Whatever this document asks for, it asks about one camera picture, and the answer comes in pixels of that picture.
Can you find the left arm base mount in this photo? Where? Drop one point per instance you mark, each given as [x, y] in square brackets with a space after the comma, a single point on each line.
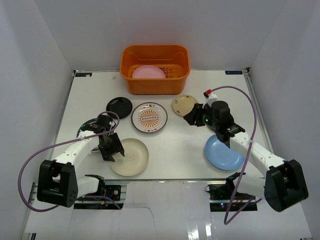
[111, 191]

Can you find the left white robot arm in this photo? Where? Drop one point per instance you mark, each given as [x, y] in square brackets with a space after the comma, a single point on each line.
[58, 183]

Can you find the right blue table label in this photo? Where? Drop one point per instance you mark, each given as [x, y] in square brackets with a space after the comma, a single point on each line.
[233, 72]

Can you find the pink plate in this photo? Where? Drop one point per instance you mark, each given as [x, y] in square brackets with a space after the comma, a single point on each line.
[148, 72]

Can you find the sunburst pattern plate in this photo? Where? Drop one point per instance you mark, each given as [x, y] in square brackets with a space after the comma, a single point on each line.
[149, 117]

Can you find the blue plate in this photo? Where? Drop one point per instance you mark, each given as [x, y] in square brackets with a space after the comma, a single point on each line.
[222, 157]

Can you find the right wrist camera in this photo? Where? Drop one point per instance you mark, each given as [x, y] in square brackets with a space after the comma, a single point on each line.
[210, 97]

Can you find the left blue table label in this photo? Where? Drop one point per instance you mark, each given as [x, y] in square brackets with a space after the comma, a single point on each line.
[82, 74]

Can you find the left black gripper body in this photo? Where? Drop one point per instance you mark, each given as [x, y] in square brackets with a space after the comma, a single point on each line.
[111, 146]

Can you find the black plate left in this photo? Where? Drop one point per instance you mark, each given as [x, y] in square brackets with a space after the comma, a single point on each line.
[120, 106]

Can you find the orange plastic bin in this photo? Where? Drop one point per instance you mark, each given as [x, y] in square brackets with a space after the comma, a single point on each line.
[171, 59]

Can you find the blue table label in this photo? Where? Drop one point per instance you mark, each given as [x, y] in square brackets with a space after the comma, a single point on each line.
[233, 72]
[82, 74]

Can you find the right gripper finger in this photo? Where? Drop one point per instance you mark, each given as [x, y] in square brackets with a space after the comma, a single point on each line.
[192, 117]
[199, 107]

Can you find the beige small plate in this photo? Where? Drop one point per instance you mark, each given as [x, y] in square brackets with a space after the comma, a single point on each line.
[183, 104]

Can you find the cream plate with bear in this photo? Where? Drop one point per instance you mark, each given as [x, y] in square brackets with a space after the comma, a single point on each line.
[135, 159]

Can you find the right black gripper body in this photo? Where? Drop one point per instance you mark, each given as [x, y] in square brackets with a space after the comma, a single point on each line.
[209, 121]

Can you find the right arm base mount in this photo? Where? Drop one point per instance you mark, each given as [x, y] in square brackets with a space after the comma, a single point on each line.
[219, 197]

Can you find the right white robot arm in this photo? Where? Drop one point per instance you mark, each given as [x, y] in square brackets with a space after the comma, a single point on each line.
[283, 184]

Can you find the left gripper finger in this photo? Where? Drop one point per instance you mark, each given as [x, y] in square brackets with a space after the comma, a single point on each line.
[106, 153]
[116, 145]

